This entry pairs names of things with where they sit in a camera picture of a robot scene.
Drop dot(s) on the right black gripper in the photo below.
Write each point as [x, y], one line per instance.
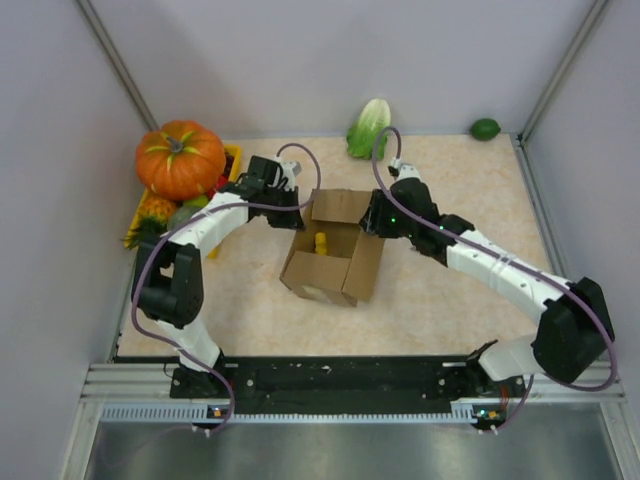
[373, 221]

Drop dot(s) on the white cable duct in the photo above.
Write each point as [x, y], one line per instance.
[206, 414]

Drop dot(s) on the orange pumpkin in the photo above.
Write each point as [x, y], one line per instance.
[180, 161]

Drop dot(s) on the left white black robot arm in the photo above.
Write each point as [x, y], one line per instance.
[168, 291]

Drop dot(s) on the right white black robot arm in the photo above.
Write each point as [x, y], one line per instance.
[573, 324]

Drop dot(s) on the grey green melon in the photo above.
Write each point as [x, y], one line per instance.
[181, 215]

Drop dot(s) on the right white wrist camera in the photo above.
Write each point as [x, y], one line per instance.
[403, 173]

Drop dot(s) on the red pepper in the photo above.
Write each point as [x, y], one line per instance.
[221, 182]

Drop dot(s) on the yellow cream tube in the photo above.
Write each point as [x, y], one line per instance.
[320, 244]

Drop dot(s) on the green lime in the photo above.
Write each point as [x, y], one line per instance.
[485, 129]

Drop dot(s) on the orange pineapple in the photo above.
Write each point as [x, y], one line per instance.
[151, 218]

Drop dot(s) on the green white cabbage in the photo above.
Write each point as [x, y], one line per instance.
[362, 134]

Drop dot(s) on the green pear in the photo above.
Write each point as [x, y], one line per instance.
[197, 203]

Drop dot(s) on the yellow plastic tray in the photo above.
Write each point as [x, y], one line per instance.
[232, 169]

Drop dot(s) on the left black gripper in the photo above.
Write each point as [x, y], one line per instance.
[292, 219]

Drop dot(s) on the brown cardboard express box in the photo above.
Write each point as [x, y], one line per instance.
[348, 274]

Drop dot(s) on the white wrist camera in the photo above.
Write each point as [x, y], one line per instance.
[289, 170]
[403, 173]

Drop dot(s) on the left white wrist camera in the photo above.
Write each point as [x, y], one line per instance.
[289, 170]

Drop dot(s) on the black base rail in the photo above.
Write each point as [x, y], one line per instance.
[343, 384]

